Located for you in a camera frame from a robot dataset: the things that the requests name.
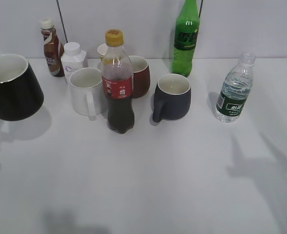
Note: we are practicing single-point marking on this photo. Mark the cola bottle yellow cap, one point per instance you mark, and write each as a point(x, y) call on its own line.
point(117, 80)

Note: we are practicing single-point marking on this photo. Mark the brown coffee drink bottle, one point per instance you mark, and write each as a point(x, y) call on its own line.
point(52, 47)

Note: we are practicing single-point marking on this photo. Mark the clear water bottle green label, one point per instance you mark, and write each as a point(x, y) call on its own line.
point(235, 89)

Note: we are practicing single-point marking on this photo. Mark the dark red mug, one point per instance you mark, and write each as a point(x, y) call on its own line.
point(141, 76)

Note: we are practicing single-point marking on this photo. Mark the black mug white interior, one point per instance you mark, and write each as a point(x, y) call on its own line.
point(21, 95)

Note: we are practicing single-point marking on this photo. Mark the green soda bottle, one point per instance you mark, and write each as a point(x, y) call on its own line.
point(186, 33)

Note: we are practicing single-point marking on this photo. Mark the dark blue-grey mug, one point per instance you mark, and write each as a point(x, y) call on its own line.
point(172, 98)

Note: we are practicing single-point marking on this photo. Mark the white plastic bottle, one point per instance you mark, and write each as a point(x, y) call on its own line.
point(73, 58)

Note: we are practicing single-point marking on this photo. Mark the white ceramic mug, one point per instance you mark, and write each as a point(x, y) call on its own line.
point(86, 91)

